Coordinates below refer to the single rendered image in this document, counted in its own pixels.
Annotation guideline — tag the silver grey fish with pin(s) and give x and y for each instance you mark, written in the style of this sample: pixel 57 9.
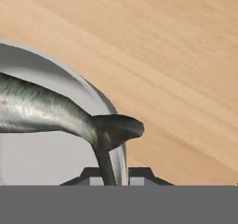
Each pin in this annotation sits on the silver grey fish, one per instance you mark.
pixel 46 111

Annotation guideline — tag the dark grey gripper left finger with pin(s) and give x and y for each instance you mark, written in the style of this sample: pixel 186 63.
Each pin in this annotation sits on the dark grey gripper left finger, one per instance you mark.
pixel 88 173

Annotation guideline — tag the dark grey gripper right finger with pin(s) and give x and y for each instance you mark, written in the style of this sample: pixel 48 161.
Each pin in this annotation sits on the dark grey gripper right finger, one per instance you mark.
pixel 143 173

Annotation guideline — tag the grey round container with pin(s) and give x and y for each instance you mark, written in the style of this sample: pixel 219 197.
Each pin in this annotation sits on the grey round container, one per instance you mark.
pixel 46 159

